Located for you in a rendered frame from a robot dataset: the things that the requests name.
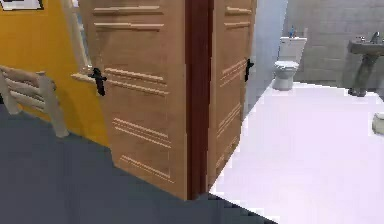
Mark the blue bottle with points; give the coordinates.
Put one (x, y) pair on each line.
(292, 32)

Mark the white toilet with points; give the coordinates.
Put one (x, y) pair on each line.
(287, 63)

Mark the beige wooden slatted chair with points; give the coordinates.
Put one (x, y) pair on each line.
(36, 91)

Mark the grey sink faucet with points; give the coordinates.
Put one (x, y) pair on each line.
(375, 37)

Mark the white framed window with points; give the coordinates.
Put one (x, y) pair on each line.
(78, 40)

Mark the black framed wall picture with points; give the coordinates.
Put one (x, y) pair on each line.
(20, 4)

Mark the white round bin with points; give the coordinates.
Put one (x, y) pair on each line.
(378, 122)

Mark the light brown wooden room door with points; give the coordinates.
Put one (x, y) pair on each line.
(146, 100)

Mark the grey pedestal sink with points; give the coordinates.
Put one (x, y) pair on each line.
(365, 60)

